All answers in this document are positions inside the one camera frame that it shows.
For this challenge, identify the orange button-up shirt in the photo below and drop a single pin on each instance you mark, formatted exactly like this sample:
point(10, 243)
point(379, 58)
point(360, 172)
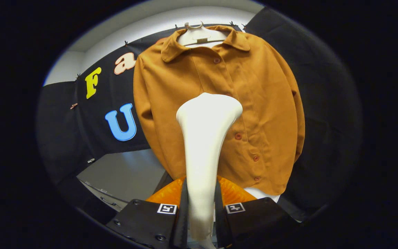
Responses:
point(261, 103)

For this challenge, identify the pink clip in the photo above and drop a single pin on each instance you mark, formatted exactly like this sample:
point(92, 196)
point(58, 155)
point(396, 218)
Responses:
point(74, 106)

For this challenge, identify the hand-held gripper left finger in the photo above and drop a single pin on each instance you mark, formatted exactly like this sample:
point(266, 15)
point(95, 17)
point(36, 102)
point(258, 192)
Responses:
point(183, 228)

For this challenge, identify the white clothes hanger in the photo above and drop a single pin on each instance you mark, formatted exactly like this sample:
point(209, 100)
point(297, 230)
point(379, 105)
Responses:
point(199, 36)

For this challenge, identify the white garment steamer head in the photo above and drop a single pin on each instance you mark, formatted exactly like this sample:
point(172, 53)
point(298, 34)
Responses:
point(206, 138)

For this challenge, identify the white garment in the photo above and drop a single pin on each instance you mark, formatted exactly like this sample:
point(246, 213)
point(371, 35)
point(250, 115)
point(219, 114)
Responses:
point(261, 194)

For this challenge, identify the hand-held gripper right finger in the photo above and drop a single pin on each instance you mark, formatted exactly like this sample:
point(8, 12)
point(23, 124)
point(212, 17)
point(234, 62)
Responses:
point(219, 228)

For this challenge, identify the black backdrop cloth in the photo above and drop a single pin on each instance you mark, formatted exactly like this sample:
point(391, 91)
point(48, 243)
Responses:
point(323, 121)

